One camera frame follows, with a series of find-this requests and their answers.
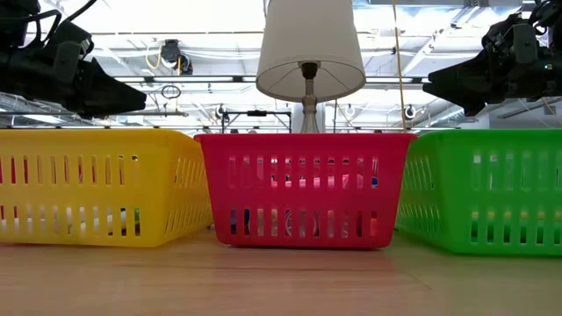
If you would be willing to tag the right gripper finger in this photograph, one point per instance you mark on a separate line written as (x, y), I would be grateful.
(470, 76)
(470, 99)

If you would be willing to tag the thin green whiteboard marker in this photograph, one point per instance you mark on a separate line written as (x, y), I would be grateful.
(137, 221)

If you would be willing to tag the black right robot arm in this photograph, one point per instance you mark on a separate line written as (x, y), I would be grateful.
(551, 17)

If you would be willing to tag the yellow plastic basket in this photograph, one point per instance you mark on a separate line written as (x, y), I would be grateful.
(88, 142)

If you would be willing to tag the green plastic basket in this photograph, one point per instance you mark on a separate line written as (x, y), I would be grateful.
(483, 140)

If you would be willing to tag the silver lamp white shade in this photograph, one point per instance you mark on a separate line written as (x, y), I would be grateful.
(309, 44)

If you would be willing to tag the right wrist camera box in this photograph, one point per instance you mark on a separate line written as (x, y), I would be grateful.
(524, 44)

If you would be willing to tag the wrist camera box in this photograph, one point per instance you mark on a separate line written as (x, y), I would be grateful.
(70, 39)
(524, 44)

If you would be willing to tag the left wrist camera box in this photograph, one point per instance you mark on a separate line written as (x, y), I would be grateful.
(70, 39)

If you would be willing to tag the black frame stand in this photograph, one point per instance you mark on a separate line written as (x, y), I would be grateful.
(257, 112)

